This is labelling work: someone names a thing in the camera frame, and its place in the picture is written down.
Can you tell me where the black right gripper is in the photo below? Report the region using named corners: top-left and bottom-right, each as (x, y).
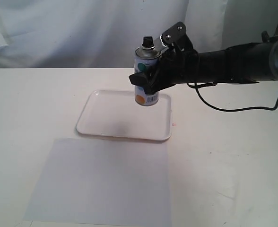
top-left (129, 49), bottom-right (200, 94)

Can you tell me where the spray paint can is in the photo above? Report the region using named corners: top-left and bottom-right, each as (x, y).
top-left (134, 36), bottom-right (161, 106)

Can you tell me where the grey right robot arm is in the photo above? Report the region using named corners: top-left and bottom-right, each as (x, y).
top-left (129, 40), bottom-right (278, 94)

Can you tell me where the white plastic tray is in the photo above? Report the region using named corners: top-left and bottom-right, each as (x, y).
top-left (76, 90), bottom-right (172, 141)

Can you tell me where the white paper sheet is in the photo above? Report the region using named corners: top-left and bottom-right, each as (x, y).
top-left (24, 139), bottom-right (172, 227)

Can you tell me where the white backdrop curtain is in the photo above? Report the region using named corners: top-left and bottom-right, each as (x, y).
top-left (0, 0), bottom-right (278, 68)

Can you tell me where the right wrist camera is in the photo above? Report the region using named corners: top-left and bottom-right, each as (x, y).
top-left (154, 21), bottom-right (193, 52)

